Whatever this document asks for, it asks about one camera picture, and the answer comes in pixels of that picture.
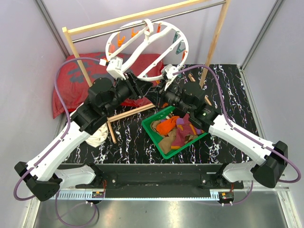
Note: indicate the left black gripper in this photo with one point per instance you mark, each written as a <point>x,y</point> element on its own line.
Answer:
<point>143,86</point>

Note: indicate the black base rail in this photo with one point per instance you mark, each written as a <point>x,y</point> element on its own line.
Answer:
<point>157,182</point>

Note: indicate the white round sock hanger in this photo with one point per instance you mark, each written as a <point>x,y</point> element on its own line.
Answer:
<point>139,37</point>

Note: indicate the tan sock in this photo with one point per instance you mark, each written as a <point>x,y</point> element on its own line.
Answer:
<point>165,143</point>

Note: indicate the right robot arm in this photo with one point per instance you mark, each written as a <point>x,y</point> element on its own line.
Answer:
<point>266,165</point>

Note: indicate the red patterned pillow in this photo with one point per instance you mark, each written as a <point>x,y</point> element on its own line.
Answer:
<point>73,87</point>

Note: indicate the white crumpled cloth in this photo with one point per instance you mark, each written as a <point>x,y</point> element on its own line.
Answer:
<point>98,137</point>

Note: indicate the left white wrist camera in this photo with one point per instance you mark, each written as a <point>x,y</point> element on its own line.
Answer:
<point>114,67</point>

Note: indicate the purple striped sock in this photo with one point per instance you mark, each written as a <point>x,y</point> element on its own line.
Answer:
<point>185,133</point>

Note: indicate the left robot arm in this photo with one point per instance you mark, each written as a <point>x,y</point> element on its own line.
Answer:
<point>42,175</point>

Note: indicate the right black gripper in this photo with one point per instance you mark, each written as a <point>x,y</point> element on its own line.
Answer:
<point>154,96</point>

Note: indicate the green plastic tray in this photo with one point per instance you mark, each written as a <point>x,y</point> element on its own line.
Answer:
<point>164,114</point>

